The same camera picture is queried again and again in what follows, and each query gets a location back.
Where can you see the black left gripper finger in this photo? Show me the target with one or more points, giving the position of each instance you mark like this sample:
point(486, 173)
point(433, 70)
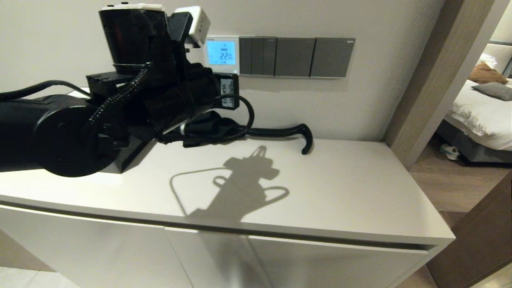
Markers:
point(236, 92)
point(227, 92)

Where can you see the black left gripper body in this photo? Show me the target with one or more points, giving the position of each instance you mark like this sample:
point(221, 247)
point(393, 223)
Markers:
point(184, 96)

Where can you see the white wall thermostat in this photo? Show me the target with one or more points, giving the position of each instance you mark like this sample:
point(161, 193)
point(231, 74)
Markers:
point(222, 56)

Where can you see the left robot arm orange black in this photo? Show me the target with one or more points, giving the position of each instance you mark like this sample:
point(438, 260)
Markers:
point(40, 132)

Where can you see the black folded umbrella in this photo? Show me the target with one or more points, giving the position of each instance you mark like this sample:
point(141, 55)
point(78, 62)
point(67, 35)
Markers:
point(280, 132)

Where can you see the black tissue box white top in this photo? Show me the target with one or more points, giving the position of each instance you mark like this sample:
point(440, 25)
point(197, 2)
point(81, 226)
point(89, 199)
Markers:
point(128, 159)

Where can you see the white cabinet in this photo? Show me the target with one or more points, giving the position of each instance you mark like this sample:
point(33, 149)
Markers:
point(320, 188)

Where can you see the narrow white cabinet door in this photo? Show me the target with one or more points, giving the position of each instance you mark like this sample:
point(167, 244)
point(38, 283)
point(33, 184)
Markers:
point(92, 256)

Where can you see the wide white cabinet door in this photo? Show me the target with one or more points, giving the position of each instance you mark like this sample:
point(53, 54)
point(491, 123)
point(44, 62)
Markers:
point(304, 264)

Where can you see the shoe on floor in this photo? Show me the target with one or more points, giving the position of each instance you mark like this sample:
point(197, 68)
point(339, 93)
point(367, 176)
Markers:
point(450, 152)

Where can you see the bed with white duvet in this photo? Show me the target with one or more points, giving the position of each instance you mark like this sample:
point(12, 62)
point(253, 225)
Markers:
point(480, 116)

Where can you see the brown pillow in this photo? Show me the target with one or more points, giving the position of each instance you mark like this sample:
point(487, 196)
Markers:
point(484, 74)

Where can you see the white pillow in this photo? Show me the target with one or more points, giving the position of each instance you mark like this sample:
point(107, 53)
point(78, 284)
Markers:
point(486, 62)

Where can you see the checkered pillow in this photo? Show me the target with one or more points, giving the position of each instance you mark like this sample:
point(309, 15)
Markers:
point(494, 92)

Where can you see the dark wooden door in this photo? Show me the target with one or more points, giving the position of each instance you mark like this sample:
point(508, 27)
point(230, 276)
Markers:
point(476, 240)

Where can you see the grey triple wall switch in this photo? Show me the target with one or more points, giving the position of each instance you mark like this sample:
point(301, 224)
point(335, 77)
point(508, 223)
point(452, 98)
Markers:
point(258, 56)

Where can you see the plain grey wall switch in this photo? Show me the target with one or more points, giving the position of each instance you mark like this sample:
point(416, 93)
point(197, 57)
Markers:
point(294, 58)

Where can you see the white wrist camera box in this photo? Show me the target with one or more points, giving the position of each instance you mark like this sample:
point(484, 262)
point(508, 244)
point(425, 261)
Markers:
point(198, 24)

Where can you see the grey wall switch with logo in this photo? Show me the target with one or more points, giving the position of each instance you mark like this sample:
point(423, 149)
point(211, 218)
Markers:
point(331, 58)

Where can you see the wooden door frame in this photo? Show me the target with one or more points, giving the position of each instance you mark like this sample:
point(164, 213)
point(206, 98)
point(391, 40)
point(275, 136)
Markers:
point(436, 80)

